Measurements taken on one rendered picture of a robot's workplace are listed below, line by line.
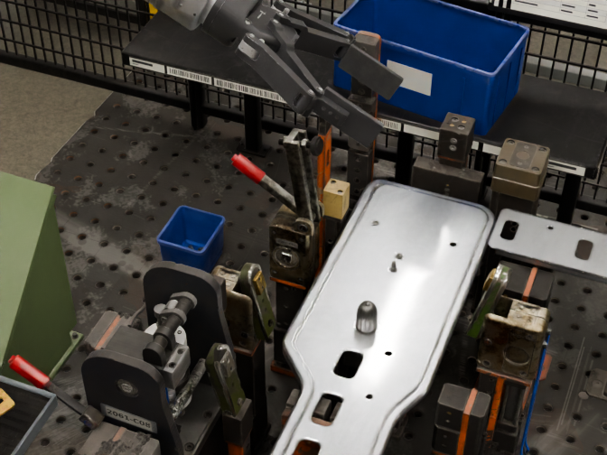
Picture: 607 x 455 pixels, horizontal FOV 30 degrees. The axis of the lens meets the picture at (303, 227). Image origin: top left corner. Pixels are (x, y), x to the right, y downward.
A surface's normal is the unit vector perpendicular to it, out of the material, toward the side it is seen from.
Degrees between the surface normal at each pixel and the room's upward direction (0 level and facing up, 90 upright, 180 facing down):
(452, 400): 0
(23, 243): 44
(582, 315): 0
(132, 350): 0
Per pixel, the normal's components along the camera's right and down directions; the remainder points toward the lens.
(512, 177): -0.37, 0.62
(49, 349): 0.92, 0.26
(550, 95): 0.00, -0.73
